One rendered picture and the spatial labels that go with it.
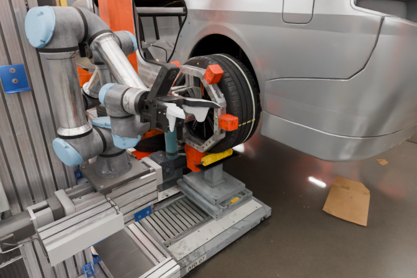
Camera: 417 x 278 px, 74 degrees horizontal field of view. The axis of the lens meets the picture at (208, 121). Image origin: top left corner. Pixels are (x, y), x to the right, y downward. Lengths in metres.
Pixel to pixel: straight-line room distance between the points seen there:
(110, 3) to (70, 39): 0.98
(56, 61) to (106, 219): 0.59
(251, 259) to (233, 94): 1.04
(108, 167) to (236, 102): 0.80
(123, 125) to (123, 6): 1.24
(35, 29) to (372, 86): 1.26
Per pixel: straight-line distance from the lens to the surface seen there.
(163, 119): 0.70
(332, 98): 1.40
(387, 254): 2.27
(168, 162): 2.14
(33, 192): 1.35
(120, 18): 1.96
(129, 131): 0.85
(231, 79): 1.63
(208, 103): 0.71
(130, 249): 1.76
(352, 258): 2.14
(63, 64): 1.00
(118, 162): 1.19
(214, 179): 2.12
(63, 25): 0.98
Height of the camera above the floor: 1.45
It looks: 22 degrees down
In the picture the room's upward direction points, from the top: straight up
